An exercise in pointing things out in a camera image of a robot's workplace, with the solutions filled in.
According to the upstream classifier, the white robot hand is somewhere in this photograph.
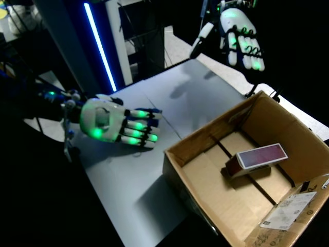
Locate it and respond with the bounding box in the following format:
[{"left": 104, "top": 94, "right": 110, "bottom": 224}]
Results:
[
  {"left": 79, "top": 94, "right": 163, "bottom": 149},
  {"left": 189, "top": 7, "right": 265, "bottom": 72}
]

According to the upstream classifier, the blue object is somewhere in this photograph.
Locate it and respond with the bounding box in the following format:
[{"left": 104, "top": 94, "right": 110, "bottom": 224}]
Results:
[{"left": 120, "top": 107, "right": 163, "bottom": 128}]

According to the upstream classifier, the small maroon box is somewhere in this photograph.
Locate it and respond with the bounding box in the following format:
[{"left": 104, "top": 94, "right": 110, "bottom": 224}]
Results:
[{"left": 221, "top": 143, "right": 288, "bottom": 181}]

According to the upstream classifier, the open cardboard box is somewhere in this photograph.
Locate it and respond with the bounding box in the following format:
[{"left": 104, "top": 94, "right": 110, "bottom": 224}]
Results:
[{"left": 163, "top": 90, "right": 329, "bottom": 247}]

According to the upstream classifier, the black table clamp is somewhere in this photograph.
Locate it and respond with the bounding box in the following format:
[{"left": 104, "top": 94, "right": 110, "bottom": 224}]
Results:
[
  {"left": 271, "top": 88, "right": 284, "bottom": 103},
  {"left": 244, "top": 84, "right": 258, "bottom": 98}
]

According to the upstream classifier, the blue light strip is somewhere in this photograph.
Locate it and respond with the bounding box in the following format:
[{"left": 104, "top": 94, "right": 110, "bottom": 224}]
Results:
[{"left": 83, "top": 2, "right": 118, "bottom": 92}]

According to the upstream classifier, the black metal rack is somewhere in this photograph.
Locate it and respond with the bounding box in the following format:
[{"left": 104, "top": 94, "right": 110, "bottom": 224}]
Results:
[{"left": 117, "top": 0, "right": 166, "bottom": 83}]

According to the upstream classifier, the white bag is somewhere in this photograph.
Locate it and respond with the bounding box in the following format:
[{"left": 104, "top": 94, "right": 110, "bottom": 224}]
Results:
[{"left": 6, "top": 0, "right": 42, "bottom": 36}]

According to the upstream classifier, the white shipping label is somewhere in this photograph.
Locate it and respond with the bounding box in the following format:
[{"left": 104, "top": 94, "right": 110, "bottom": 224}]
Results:
[{"left": 260, "top": 191, "right": 317, "bottom": 231}]

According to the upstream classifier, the white frame post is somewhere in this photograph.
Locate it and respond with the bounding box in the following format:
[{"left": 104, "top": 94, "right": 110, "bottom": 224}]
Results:
[{"left": 104, "top": 0, "right": 135, "bottom": 86}]

